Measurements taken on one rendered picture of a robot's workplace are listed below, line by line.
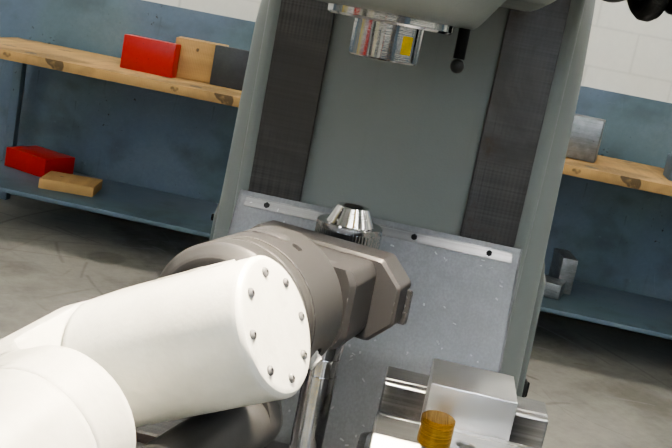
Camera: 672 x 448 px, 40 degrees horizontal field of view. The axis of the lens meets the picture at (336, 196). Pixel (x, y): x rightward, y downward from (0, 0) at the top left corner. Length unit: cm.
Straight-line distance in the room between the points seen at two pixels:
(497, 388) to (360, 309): 14
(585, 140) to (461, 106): 334
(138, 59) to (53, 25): 90
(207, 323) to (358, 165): 63
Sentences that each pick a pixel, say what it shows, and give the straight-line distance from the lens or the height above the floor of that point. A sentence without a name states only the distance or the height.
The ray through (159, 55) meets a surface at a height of 97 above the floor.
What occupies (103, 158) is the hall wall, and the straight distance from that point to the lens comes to 524.
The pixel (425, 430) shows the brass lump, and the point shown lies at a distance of 61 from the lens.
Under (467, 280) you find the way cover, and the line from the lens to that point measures 101.
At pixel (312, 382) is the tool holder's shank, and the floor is 105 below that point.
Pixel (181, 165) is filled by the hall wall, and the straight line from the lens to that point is 509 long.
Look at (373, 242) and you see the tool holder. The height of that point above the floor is 116.
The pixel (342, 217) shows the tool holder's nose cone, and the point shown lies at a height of 117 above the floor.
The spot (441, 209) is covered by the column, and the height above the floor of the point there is 112.
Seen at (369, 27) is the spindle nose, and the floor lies 130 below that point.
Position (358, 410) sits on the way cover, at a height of 92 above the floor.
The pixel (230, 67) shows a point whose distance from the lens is 444.
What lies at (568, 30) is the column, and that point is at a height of 133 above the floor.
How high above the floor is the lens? 130
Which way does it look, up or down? 11 degrees down
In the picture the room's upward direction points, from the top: 11 degrees clockwise
